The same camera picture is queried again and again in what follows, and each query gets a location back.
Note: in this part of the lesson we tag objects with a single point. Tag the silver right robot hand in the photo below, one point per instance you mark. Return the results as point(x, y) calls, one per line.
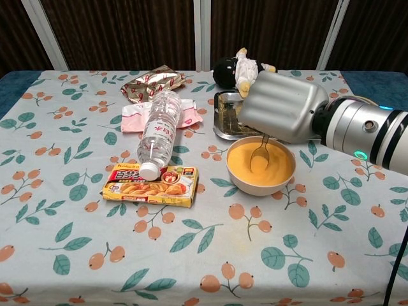
point(280, 105)

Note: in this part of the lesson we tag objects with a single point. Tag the black and white plush doll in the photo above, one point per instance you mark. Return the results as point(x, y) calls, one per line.
point(236, 71)

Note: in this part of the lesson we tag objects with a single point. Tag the stainless steel rectangular tray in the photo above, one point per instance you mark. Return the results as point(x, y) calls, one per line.
point(228, 119)

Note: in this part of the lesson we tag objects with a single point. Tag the yellow curry box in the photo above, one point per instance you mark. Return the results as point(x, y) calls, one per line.
point(150, 188)

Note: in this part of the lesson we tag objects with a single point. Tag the pink and white packet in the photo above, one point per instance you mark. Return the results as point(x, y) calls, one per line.
point(135, 118)

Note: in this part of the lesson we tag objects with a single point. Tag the bowl of orange powder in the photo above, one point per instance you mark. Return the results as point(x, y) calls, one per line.
point(274, 172)

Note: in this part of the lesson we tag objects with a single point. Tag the white slanted frame bar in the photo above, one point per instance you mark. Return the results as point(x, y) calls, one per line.
point(331, 33)
point(44, 33)

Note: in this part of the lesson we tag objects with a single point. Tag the gold foil snack bag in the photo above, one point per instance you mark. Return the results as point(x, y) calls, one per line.
point(153, 84)

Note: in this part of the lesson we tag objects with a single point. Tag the floral printed tablecloth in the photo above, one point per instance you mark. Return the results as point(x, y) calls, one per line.
point(95, 223)

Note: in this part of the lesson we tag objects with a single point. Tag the clear plastic water bottle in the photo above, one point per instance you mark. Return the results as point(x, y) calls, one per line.
point(158, 130)

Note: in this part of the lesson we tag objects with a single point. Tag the white vertical frame post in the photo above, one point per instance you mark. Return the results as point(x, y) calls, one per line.
point(202, 33)

